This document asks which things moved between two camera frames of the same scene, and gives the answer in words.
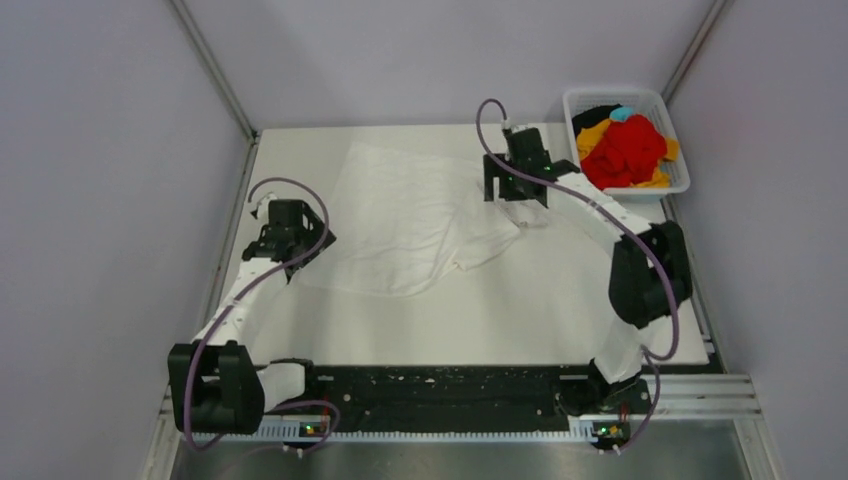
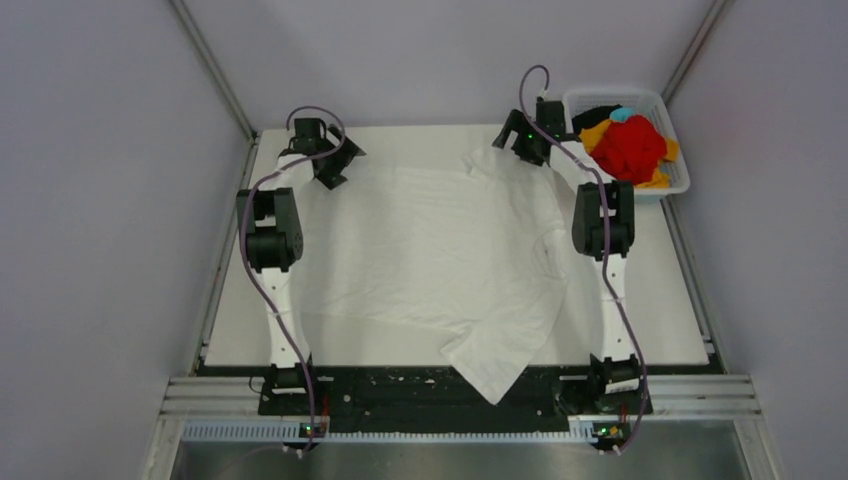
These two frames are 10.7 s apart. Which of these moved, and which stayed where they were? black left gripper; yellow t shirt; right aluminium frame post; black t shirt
Moved: black left gripper
Stayed: yellow t shirt; right aluminium frame post; black t shirt
